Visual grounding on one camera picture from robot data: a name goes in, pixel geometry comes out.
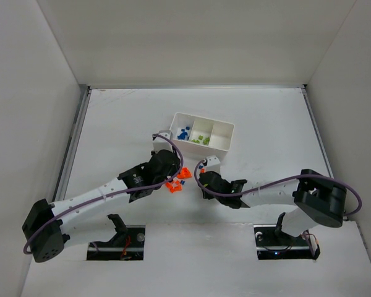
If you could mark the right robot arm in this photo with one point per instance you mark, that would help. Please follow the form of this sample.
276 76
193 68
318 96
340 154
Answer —
318 200

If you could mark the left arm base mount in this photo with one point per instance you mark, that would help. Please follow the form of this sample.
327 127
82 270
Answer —
126 244

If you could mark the large orange round lego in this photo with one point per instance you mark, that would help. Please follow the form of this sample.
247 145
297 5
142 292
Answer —
184 174

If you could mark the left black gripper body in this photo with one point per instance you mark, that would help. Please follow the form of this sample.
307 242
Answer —
172 164

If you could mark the large blue arch lego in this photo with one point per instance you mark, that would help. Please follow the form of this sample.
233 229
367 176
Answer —
183 136

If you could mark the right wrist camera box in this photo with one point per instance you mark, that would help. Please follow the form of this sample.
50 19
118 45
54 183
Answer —
212 163

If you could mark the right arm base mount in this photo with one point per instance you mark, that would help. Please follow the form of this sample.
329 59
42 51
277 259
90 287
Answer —
273 244

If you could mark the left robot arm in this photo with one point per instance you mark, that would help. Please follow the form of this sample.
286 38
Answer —
49 228

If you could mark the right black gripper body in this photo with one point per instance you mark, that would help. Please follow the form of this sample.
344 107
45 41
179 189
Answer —
204 181

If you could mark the white three-compartment container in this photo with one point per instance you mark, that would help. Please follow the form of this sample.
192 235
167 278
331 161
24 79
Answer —
219 132

